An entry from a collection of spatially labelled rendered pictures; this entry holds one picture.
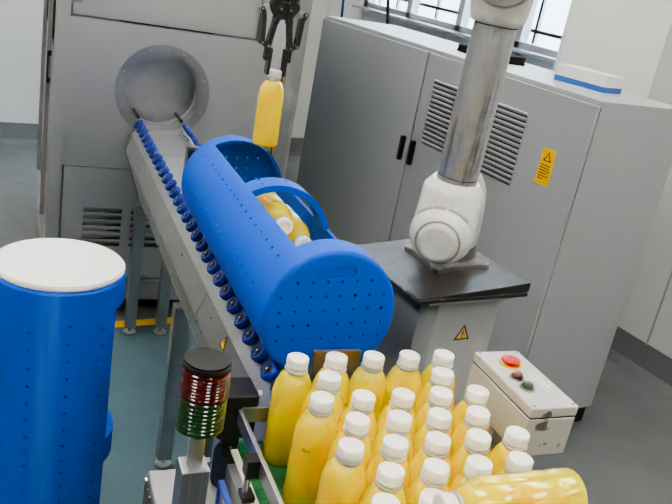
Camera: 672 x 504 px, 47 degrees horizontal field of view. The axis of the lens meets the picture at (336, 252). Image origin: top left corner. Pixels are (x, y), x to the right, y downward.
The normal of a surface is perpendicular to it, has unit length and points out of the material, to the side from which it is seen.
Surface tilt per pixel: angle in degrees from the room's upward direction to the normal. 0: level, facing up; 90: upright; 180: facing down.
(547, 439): 90
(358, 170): 90
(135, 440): 0
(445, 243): 99
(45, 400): 90
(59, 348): 90
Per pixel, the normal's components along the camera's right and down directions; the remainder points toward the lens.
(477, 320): 0.48, 0.39
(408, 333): -0.86, 0.03
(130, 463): 0.18, -0.92
